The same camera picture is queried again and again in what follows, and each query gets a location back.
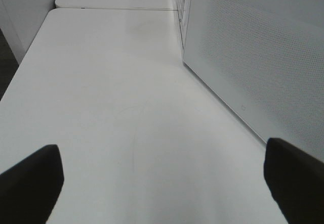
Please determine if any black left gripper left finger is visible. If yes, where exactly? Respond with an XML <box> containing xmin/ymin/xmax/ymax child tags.
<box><xmin>1</xmin><ymin>145</ymin><xmax>64</xmax><ymax>223</ymax></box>

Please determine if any white microwave oven body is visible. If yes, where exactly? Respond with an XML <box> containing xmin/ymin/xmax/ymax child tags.
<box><xmin>176</xmin><ymin>0</ymin><xmax>191</xmax><ymax>49</ymax></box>

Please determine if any white microwave door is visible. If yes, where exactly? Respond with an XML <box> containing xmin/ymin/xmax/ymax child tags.
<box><xmin>184</xmin><ymin>0</ymin><xmax>323</xmax><ymax>160</ymax></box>

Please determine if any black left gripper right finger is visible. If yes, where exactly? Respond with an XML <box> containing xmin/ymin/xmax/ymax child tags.
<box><xmin>263</xmin><ymin>138</ymin><xmax>323</xmax><ymax>223</ymax></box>

